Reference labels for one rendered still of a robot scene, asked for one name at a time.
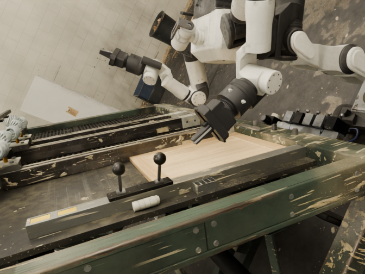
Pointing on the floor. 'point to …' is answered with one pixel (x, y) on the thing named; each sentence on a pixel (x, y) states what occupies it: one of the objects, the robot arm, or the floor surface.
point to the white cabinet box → (60, 102)
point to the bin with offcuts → (162, 27)
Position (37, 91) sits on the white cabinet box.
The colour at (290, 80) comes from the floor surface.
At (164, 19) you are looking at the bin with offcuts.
